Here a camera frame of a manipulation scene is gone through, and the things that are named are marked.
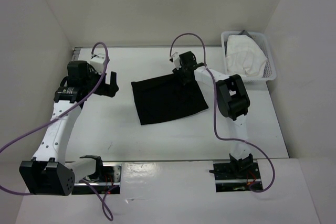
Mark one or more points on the black skirt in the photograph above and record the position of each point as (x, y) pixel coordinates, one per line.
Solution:
(166, 98)

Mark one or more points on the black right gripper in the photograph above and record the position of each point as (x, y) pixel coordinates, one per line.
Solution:
(178, 73)

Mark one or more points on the white skirt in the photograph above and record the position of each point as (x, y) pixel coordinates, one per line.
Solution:
(245, 57)

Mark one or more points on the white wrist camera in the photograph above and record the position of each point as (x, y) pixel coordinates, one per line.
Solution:
(98, 62)
(175, 59)

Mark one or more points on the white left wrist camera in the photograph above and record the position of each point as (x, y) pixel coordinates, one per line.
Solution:
(98, 62)

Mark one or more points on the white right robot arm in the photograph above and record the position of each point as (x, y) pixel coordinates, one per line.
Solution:
(231, 100)

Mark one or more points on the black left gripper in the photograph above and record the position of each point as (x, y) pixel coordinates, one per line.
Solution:
(109, 89)

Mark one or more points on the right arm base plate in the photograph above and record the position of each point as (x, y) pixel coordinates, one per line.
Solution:
(227, 181)

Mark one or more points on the dark grey garment in basket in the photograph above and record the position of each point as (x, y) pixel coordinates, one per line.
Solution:
(245, 33)

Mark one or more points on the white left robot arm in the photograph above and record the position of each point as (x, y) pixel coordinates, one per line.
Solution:
(47, 172)

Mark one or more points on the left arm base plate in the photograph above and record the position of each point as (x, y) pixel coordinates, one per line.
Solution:
(108, 182)

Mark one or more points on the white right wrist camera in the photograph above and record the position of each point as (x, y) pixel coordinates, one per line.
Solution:
(175, 59)

